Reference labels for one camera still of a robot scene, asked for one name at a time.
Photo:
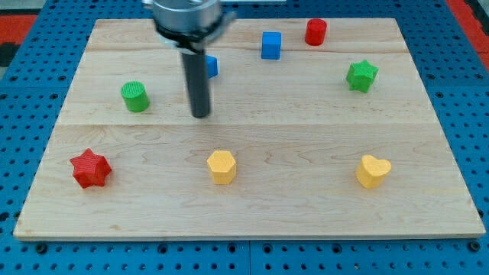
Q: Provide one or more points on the red star block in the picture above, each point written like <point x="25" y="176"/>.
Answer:
<point x="90" y="169"/>

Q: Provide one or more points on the green cylinder block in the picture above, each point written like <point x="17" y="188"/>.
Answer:
<point x="135" y="96"/>

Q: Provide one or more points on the green star block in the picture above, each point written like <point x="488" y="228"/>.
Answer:
<point x="361" y="76"/>

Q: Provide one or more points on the red cylinder block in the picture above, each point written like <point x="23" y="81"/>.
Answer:
<point x="315" y="31"/>

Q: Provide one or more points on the blue cube block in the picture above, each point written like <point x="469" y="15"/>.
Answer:
<point x="271" y="45"/>

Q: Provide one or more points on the blue block behind rod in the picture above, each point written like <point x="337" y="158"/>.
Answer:
<point x="212" y="66"/>

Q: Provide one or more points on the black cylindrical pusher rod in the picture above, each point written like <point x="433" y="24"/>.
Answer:
<point x="197" y="84"/>

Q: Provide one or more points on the yellow heart block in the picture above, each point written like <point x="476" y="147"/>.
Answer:
<point x="371" y="172"/>

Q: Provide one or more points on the wooden board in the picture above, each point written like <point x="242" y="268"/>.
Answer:
<point x="295" y="129"/>

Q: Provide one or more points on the yellow hexagon block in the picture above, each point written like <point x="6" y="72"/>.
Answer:
<point x="222" y="167"/>

